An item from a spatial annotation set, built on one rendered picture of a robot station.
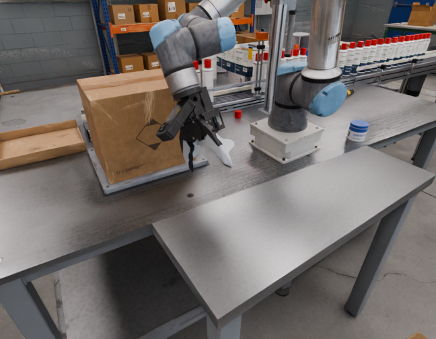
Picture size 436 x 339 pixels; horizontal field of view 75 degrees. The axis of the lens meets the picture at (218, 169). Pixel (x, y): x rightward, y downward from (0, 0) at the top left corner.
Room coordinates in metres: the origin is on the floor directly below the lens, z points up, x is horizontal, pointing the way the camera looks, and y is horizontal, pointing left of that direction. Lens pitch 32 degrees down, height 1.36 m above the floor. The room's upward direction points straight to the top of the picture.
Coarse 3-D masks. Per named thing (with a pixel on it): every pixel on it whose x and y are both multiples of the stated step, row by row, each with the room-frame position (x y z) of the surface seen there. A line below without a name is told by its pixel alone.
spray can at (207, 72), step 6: (204, 60) 1.39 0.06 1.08; (210, 60) 1.39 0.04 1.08; (210, 66) 1.39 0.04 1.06; (204, 72) 1.38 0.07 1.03; (210, 72) 1.37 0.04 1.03; (204, 78) 1.38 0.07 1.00; (210, 78) 1.37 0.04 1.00; (204, 84) 1.38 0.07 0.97; (210, 84) 1.37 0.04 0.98; (210, 96) 1.37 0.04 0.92
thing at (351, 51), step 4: (352, 44) 1.90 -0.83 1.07; (348, 48) 1.92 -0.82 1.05; (352, 48) 1.90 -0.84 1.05; (348, 52) 1.90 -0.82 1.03; (352, 52) 1.89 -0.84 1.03; (348, 56) 1.89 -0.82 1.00; (352, 56) 1.89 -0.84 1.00; (348, 60) 1.89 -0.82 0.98; (352, 60) 1.89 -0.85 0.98; (344, 64) 1.90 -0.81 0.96; (348, 64) 1.89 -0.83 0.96; (352, 64) 1.90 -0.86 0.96; (344, 68) 1.90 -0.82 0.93; (348, 68) 1.89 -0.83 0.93; (344, 72) 1.89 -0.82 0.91; (348, 72) 1.89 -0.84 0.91; (344, 76) 1.89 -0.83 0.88; (348, 76) 1.89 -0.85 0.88
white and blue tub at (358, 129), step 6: (354, 120) 1.11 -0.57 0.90; (360, 120) 1.11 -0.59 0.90; (354, 126) 1.07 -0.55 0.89; (360, 126) 1.05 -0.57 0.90; (366, 126) 1.05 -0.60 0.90; (348, 132) 1.10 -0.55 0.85; (354, 132) 1.06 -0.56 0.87; (360, 132) 1.05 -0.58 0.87; (366, 132) 1.06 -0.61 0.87; (348, 138) 1.08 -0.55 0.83; (354, 138) 1.06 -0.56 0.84; (360, 138) 1.05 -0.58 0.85
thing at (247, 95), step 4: (352, 76) 1.90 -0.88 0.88; (248, 92) 1.56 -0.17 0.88; (224, 96) 1.49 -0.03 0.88; (228, 96) 1.49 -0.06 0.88; (232, 96) 1.49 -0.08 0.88; (236, 96) 1.49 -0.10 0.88; (240, 96) 1.49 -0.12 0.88; (244, 96) 1.49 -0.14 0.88; (248, 96) 1.49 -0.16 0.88; (252, 96) 1.49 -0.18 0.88; (216, 100) 1.42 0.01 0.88; (220, 100) 1.42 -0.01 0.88; (224, 100) 1.42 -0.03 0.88; (228, 100) 1.42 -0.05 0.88; (232, 100) 1.42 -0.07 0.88; (84, 124) 1.11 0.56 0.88; (88, 128) 1.07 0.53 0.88; (88, 132) 1.07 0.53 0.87
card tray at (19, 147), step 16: (32, 128) 1.11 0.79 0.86; (48, 128) 1.14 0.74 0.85; (64, 128) 1.17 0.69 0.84; (0, 144) 1.02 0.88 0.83; (16, 144) 1.02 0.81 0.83; (32, 144) 1.02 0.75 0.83; (48, 144) 1.02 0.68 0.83; (64, 144) 1.02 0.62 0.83; (80, 144) 0.97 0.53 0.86; (0, 160) 0.84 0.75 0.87; (16, 160) 0.86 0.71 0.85; (32, 160) 0.88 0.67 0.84
